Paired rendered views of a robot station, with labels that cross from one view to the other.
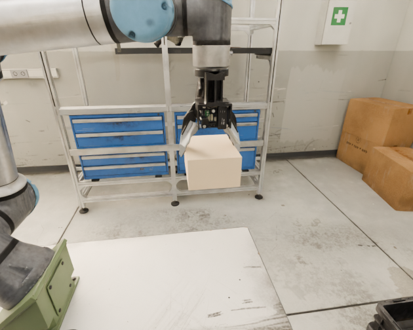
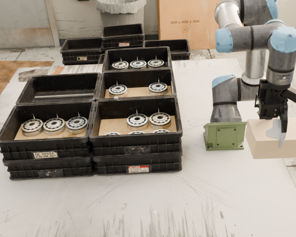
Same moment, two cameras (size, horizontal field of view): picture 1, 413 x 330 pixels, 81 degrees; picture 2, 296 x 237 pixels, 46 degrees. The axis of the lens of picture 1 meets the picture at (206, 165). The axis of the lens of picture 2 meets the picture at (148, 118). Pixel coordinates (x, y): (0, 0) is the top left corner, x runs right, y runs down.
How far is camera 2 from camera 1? 1.13 m
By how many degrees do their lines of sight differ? 84
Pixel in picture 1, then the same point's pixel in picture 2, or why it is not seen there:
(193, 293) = (237, 204)
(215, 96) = (259, 94)
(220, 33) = (270, 63)
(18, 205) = (249, 91)
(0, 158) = (251, 65)
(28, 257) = (225, 112)
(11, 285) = (213, 115)
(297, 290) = not seen: outside the picture
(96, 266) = not seen: hidden behind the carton
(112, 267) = (254, 161)
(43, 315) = (208, 135)
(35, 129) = not seen: outside the picture
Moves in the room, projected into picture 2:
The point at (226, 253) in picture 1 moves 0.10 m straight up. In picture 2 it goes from (280, 230) to (284, 212)
